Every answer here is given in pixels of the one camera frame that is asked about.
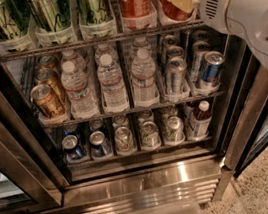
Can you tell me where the green drink can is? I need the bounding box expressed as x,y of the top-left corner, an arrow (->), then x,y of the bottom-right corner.
77,0 -> 113,37
0,0 -> 37,54
26,0 -> 72,44

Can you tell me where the left front water bottle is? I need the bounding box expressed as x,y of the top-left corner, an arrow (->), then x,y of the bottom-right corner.
61,61 -> 98,119

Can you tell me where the front silver slim can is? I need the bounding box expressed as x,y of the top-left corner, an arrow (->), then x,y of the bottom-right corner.
165,56 -> 187,95

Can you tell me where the open fridge door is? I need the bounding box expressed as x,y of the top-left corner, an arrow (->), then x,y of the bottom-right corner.
224,66 -> 268,178

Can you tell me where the front silver green can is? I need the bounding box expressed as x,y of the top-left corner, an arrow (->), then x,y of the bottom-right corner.
114,126 -> 136,155

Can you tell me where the middle gold can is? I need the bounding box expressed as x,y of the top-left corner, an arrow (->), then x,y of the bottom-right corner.
35,69 -> 66,104

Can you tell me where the water bottle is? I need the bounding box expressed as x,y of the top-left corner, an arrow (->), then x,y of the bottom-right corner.
130,48 -> 157,107
97,53 -> 129,112
61,61 -> 98,119

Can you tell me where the right front water bottle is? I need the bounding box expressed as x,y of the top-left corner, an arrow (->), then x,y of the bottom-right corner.
130,48 -> 157,107

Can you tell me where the white capped drink bottle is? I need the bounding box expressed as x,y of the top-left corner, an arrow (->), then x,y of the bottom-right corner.
189,100 -> 212,140

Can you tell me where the left blue pepsi can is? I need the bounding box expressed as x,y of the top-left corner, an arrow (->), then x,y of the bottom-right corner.
62,135 -> 86,161

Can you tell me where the right green drink can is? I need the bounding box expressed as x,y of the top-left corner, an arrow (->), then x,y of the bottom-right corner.
77,0 -> 113,37

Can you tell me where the middle green drink can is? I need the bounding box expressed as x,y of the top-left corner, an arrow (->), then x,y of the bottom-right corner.
26,0 -> 72,44

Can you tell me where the blue pepsi can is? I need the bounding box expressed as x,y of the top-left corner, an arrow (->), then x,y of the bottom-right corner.
89,131 -> 112,158
62,135 -> 86,161

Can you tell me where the front blue slim can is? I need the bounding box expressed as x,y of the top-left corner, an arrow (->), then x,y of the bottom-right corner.
199,51 -> 225,90

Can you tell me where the middle front water bottle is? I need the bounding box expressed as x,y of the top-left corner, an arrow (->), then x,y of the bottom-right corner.
97,53 -> 129,112

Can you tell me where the left green drink can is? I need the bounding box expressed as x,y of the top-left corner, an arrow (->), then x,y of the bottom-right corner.
0,0 -> 37,54

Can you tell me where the silver green can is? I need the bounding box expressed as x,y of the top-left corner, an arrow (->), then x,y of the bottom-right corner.
114,126 -> 136,155
140,121 -> 161,151
164,116 -> 185,145

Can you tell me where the stainless steel fridge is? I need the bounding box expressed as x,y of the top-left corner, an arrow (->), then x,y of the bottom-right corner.
0,0 -> 268,214

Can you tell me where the back gold can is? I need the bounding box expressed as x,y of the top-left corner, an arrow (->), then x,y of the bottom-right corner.
37,55 -> 59,72

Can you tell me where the gold can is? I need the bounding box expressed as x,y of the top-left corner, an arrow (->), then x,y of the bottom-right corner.
37,55 -> 59,72
30,84 -> 65,119
35,69 -> 66,104

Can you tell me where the front gold can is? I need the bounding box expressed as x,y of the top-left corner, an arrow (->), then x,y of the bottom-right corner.
30,84 -> 65,119

